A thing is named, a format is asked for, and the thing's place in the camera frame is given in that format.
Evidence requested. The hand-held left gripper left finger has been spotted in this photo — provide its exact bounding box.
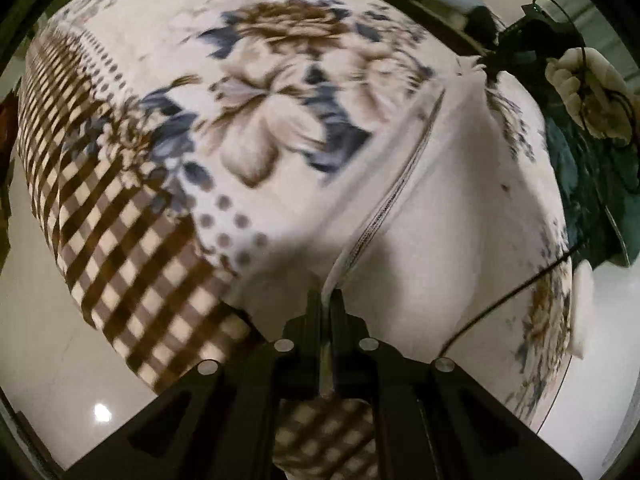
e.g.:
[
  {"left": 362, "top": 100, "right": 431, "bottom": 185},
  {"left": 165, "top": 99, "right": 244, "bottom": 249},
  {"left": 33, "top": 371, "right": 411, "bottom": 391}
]
[{"left": 65, "top": 288, "right": 322, "bottom": 480}]

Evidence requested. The person's dark green clothing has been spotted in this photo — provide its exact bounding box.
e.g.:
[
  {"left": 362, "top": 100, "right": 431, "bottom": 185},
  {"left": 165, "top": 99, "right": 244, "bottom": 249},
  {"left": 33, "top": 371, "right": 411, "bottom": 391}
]
[{"left": 542, "top": 102, "right": 640, "bottom": 268}]

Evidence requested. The floral checked blanket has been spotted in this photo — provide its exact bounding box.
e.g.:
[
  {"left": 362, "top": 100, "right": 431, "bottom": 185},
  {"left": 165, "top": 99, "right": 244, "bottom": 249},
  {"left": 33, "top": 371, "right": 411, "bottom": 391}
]
[{"left": 15, "top": 0, "right": 573, "bottom": 480}]

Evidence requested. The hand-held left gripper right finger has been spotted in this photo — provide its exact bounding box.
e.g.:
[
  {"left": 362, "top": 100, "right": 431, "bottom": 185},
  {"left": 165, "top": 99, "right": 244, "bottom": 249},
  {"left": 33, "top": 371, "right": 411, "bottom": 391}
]
[{"left": 331, "top": 288, "right": 585, "bottom": 480}]

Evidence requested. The white small garment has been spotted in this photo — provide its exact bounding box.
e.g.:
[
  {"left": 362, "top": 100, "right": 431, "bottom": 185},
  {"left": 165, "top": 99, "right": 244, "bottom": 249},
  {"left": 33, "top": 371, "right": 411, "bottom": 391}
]
[{"left": 227, "top": 55, "right": 571, "bottom": 398}]

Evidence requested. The person's right hand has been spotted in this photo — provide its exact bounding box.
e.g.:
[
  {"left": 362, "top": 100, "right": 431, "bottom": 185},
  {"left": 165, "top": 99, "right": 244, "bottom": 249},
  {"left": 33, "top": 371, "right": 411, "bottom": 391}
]
[{"left": 545, "top": 47, "right": 637, "bottom": 141}]

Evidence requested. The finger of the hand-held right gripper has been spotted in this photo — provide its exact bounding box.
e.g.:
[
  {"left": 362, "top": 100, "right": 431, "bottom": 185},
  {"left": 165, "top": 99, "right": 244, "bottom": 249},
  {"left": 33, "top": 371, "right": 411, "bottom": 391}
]
[{"left": 476, "top": 50, "right": 505, "bottom": 88}]

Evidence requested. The black cable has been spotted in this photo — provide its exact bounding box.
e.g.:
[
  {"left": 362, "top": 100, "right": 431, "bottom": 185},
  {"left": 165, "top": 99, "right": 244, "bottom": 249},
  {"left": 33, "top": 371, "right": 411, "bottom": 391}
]
[{"left": 439, "top": 242, "right": 587, "bottom": 357}]

